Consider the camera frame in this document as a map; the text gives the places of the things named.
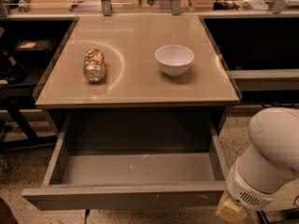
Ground grey top drawer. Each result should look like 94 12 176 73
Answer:
21 111 227 210

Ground black cable under cabinet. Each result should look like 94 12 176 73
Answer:
83 208 92 224

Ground gold aluminium can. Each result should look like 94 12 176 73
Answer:
83 49 106 82

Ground grey cabinet with beige top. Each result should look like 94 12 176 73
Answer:
32 14 243 142

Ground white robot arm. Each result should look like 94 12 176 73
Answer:
216 107 299 222

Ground black metal floor stand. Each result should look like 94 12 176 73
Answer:
257 208 299 224

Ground white ceramic bowl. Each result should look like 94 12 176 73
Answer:
155 44 194 77

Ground black box on shelf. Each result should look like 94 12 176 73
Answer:
13 38 56 67

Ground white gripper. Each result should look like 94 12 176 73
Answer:
215 161 277 224

